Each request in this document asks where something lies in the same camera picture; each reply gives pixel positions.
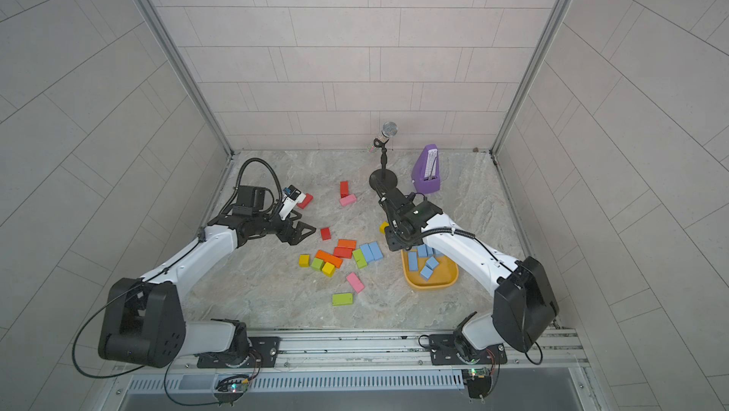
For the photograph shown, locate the pink block near back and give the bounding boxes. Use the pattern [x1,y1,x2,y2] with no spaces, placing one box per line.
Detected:
[340,194,357,207]

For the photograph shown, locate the yellow cube far left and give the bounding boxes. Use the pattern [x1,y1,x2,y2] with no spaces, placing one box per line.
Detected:
[298,255,311,268]

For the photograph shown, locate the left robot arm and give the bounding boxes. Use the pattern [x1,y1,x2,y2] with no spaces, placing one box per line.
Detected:
[98,185,316,367]

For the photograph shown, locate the left black cable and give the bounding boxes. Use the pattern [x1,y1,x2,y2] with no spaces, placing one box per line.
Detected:
[218,157,284,219]

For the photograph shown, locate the blue cube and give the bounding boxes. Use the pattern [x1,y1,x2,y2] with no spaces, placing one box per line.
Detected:
[424,257,440,271]
[420,265,434,281]

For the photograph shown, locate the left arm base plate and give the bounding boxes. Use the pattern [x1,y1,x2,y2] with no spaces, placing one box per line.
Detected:
[197,336,281,368]

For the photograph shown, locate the red long block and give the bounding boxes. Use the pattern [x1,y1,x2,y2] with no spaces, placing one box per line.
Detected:
[333,247,353,259]

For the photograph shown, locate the blue long block pair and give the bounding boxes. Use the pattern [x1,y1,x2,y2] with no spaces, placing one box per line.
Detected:
[360,244,374,264]
[369,242,383,261]

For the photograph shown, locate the orange short block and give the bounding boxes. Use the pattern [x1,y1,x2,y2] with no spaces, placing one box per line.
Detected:
[337,239,357,250]

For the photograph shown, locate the left circuit board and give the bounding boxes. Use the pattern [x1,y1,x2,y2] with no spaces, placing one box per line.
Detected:
[216,374,251,394]

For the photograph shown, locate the pink long block front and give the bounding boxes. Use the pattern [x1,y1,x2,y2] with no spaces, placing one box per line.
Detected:
[347,272,366,293]

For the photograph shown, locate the black microphone stand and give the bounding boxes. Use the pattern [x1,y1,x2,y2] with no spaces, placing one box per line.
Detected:
[369,122,398,185]

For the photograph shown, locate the red block far left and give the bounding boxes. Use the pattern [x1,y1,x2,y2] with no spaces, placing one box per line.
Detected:
[297,194,313,209]

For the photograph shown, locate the purple metronome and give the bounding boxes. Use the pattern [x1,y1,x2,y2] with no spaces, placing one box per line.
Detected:
[411,145,440,195]

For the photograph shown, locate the red block near back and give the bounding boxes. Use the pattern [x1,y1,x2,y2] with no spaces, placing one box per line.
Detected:
[340,181,349,198]

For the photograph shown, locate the right circuit board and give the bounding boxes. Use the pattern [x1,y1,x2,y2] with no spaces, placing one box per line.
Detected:
[461,368,494,400]

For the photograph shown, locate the orange long block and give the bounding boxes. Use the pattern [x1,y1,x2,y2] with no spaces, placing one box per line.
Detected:
[315,250,343,269]

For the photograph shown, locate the green cube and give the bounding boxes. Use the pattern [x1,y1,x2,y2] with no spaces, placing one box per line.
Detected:
[311,257,325,272]

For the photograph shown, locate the green long block centre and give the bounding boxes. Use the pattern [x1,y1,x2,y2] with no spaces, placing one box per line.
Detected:
[352,249,368,269]

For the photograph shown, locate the circuit board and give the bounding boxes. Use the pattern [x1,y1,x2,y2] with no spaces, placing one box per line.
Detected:
[216,374,251,394]
[461,368,494,400]

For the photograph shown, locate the green long block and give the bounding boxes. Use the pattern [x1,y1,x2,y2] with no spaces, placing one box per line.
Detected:
[331,293,354,307]
[352,249,368,269]

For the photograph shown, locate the aluminium mounting rail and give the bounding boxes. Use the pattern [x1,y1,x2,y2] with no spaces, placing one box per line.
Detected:
[116,328,590,375]

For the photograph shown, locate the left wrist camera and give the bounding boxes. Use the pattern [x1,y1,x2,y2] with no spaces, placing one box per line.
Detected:
[277,185,306,220]

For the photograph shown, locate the green long block front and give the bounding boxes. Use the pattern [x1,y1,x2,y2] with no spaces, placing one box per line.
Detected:
[331,293,354,307]

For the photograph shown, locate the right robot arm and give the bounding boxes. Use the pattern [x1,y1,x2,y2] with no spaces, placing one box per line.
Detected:
[379,188,559,363]

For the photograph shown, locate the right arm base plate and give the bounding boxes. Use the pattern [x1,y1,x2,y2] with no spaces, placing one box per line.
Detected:
[418,333,508,365]

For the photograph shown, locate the yellow plastic tray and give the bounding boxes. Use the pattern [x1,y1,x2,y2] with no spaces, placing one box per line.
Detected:
[401,250,459,291]

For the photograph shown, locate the yellow cube front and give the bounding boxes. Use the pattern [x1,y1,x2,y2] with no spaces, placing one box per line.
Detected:
[322,262,336,277]

